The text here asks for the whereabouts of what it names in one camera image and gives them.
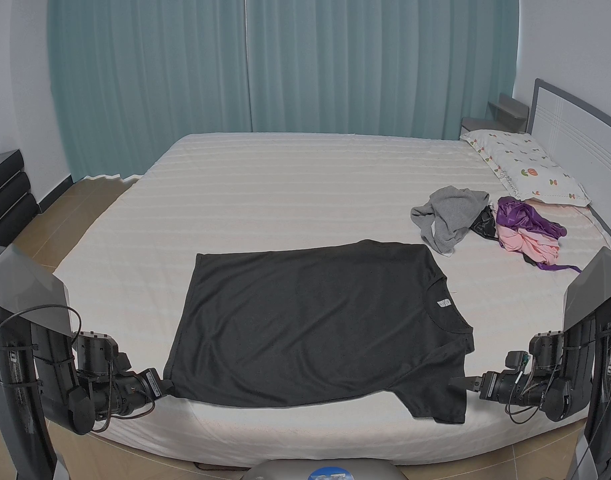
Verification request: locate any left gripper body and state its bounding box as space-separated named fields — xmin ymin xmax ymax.
xmin=135 ymin=367 xmax=167 ymax=404

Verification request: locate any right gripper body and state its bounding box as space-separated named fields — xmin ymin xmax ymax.
xmin=478 ymin=372 xmax=501 ymax=403

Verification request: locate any black T-shirt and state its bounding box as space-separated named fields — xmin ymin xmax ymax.
xmin=163 ymin=239 xmax=475 ymax=425

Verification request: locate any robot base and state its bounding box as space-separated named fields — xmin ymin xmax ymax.
xmin=245 ymin=458 xmax=402 ymax=480

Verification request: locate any bed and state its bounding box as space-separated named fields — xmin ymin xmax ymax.
xmin=50 ymin=78 xmax=611 ymax=469

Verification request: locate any pink garment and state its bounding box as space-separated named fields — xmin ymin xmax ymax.
xmin=498 ymin=224 xmax=561 ymax=265

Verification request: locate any black garment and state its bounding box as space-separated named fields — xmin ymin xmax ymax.
xmin=469 ymin=205 xmax=498 ymax=241

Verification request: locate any purple garment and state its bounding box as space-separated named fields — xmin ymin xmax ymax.
xmin=495 ymin=196 xmax=582 ymax=273

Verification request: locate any grey garment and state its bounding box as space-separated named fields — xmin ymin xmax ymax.
xmin=410 ymin=186 xmax=491 ymax=255

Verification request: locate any white printed pillow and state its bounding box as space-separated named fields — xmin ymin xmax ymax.
xmin=459 ymin=129 xmax=592 ymax=206

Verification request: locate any black chest of drawers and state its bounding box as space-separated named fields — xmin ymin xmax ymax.
xmin=0 ymin=149 xmax=42 ymax=249

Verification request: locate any grey bedside table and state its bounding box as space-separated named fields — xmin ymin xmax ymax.
xmin=460 ymin=93 xmax=530 ymax=134

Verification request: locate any blue-green curtain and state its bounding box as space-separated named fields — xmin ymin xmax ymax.
xmin=46 ymin=0 xmax=251 ymax=181
xmin=244 ymin=0 xmax=518 ymax=141

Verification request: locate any black cable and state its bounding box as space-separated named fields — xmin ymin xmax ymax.
xmin=0 ymin=304 xmax=82 ymax=349
xmin=193 ymin=460 xmax=248 ymax=471

